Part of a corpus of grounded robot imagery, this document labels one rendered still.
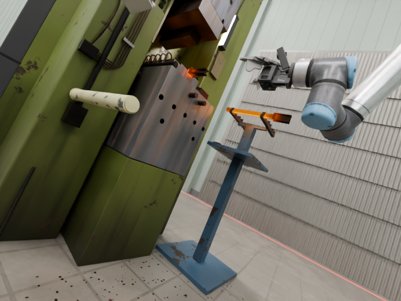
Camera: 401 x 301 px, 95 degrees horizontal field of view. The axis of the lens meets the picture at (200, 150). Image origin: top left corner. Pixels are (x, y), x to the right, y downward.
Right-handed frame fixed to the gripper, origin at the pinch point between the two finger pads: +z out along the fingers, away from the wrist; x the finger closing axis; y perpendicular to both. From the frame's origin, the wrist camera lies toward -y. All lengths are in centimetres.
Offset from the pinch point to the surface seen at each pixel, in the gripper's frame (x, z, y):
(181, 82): -7.2, 26.9, 11.7
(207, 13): -6.3, 33.0, -30.2
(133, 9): -40.0, 22.0, 7.3
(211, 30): 1.2, 33.4, -26.8
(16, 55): -57, 23, 39
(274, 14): 265, 180, -356
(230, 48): 35, 47, -46
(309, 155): 283, 14, -49
